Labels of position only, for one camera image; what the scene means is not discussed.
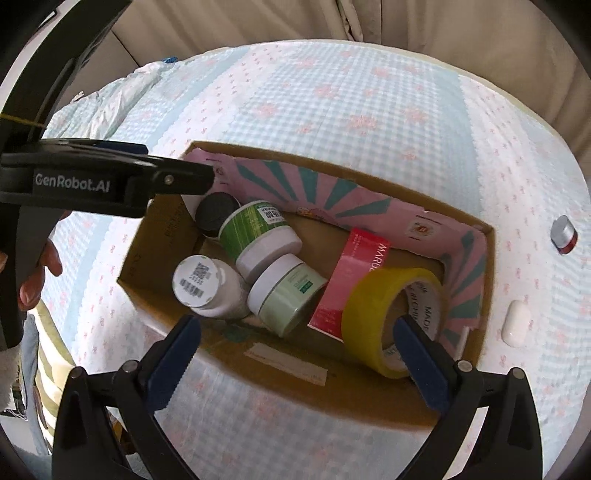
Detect person's left hand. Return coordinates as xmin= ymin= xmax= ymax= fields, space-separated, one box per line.
xmin=18 ymin=210 xmax=64 ymax=311

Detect small red silver jar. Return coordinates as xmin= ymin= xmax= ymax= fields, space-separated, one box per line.
xmin=550 ymin=215 xmax=579 ymax=256

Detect red carton box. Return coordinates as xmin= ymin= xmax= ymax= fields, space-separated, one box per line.
xmin=308 ymin=227 xmax=393 ymax=342

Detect small white case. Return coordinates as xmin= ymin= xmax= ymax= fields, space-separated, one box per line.
xmin=502 ymin=298 xmax=533 ymax=348

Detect white pill bottle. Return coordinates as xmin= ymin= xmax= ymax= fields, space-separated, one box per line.
xmin=172 ymin=256 xmax=252 ymax=320

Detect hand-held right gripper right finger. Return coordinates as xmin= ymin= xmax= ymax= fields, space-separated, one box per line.
xmin=392 ymin=315 xmax=543 ymax=480

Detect green jar with white lid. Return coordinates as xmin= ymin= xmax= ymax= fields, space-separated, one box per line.
xmin=246 ymin=253 xmax=329 ymax=337

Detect brown cardboard box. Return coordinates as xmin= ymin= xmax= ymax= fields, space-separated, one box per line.
xmin=116 ymin=141 xmax=496 ymax=428

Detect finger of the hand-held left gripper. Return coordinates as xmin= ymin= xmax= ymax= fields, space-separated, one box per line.
xmin=90 ymin=141 xmax=149 ymax=158
xmin=147 ymin=157 xmax=217 ymax=198

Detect black round jar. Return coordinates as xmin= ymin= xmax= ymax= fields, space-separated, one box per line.
xmin=195 ymin=191 xmax=240 ymax=238

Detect yellow tape roll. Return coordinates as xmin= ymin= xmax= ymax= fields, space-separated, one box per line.
xmin=341 ymin=267 xmax=448 ymax=380

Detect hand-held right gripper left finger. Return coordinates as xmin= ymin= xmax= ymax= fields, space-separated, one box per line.
xmin=52 ymin=315 xmax=204 ymax=480

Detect white crumpled quilt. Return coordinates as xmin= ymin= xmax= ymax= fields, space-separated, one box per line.
xmin=60 ymin=58 xmax=178 ymax=139

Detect beige curtain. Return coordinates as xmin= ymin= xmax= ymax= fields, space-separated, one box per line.
xmin=111 ymin=0 xmax=591 ymax=155

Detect green bottle with white cap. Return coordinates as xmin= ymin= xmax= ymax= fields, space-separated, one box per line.
xmin=218 ymin=200 xmax=303 ymax=283

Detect striped cloth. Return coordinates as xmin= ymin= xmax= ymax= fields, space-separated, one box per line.
xmin=34 ymin=300 xmax=77 ymax=444

